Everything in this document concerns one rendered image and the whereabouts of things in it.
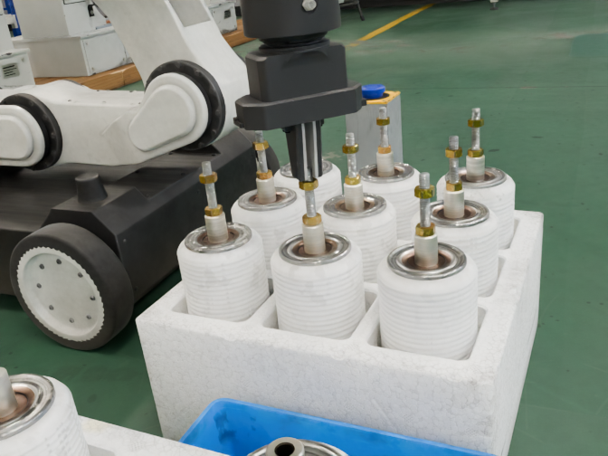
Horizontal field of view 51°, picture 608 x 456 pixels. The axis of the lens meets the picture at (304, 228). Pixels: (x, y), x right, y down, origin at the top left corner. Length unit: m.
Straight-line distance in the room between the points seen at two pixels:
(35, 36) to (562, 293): 2.87
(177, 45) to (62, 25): 2.32
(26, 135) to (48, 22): 2.19
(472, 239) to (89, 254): 0.54
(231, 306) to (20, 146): 0.65
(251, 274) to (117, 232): 0.34
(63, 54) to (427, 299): 2.92
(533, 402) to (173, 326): 0.45
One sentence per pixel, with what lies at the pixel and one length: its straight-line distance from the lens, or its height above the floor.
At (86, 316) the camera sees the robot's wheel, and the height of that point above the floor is 0.06.
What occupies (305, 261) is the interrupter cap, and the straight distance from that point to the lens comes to 0.64.
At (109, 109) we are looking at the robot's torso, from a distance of 1.15.
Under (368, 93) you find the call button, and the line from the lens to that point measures 1.01.
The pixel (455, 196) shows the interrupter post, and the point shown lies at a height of 0.28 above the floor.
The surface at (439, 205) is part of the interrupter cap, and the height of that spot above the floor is 0.25.
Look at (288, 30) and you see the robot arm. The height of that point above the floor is 0.48.
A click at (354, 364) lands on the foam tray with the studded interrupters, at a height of 0.17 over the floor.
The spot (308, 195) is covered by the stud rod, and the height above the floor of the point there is 0.31.
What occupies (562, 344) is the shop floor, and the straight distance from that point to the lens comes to 0.97.
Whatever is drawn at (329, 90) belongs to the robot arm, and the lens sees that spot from 0.60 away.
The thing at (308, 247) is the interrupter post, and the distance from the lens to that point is 0.65.
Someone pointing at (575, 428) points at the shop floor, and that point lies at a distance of 0.84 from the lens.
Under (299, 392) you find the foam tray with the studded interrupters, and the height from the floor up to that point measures 0.13.
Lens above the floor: 0.54
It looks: 24 degrees down
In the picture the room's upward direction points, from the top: 6 degrees counter-clockwise
